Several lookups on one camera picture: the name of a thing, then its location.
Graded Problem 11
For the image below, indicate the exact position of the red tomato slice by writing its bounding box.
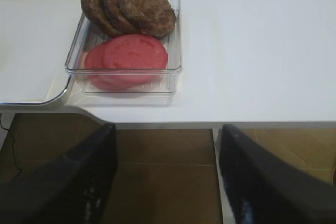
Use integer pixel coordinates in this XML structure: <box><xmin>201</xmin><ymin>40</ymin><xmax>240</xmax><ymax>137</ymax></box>
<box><xmin>94</xmin><ymin>34</ymin><xmax>169</xmax><ymax>84</ymax></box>
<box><xmin>84</xmin><ymin>40</ymin><xmax>124</xmax><ymax>92</ymax></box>

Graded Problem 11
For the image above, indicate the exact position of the brown burger patty left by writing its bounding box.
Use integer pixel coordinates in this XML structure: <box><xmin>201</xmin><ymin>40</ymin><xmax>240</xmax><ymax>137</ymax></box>
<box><xmin>80</xmin><ymin>0</ymin><xmax>123</xmax><ymax>38</ymax></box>

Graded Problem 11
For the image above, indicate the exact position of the red tomato slice bottom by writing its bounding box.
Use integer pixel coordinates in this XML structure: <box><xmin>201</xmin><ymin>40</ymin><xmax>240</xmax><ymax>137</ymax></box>
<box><xmin>84</xmin><ymin>40</ymin><xmax>124</xmax><ymax>92</ymax></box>

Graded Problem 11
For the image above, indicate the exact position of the red tomato slice top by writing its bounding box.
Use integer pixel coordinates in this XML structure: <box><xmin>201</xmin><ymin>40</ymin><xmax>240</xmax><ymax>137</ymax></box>
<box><xmin>94</xmin><ymin>34</ymin><xmax>169</xmax><ymax>84</ymax></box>

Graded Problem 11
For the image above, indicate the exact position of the brown burger patty right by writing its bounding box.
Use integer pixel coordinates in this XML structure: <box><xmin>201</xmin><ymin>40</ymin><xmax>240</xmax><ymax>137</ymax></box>
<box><xmin>118</xmin><ymin>0</ymin><xmax>176</xmax><ymax>38</ymax></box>

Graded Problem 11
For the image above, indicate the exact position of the brown burger patty middle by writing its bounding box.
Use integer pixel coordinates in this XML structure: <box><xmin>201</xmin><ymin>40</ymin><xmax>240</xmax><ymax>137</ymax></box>
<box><xmin>100</xmin><ymin>0</ymin><xmax>139</xmax><ymax>34</ymax></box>

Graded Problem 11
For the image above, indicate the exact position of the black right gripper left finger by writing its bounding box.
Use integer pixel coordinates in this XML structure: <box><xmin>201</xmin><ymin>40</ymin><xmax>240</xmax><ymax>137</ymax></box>
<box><xmin>1</xmin><ymin>124</ymin><xmax>117</xmax><ymax>223</ymax></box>

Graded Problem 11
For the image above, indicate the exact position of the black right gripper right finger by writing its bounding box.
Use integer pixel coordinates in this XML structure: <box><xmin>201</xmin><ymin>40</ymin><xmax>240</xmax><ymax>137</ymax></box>
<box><xmin>219</xmin><ymin>124</ymin><xmax>335</xmax><ymax>223</ymax></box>

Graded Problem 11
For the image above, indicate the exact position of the white metal tray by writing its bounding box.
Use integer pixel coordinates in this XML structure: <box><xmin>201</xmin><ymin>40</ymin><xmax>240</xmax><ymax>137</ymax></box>
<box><xmin>1</xmin><ymin>0</ymin><xmax>81</xmax><ymax>106</ymax></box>

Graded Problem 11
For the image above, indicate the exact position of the clear plastic meat container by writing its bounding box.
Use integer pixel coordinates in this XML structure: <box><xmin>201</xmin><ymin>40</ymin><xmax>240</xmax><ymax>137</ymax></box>
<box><xmin>65</xmin><ymin>0</ymin><xmax>183</xmax><ymax>95</ymax></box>

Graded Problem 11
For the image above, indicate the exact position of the brown burger patty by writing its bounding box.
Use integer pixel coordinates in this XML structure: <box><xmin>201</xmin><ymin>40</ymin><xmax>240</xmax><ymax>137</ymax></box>
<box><xmin>118</xmin><ymin>0</ymin><xmax>176</xmax><ymax>38</ymax></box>
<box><xmin>80</xmin><ymin>0</ymin><xmax>123</xmax><ymax>38</ymax></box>
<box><xmin>100</xmin><ymin>0</ymin><xmax>139</xmax><ymax>34</ymax></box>

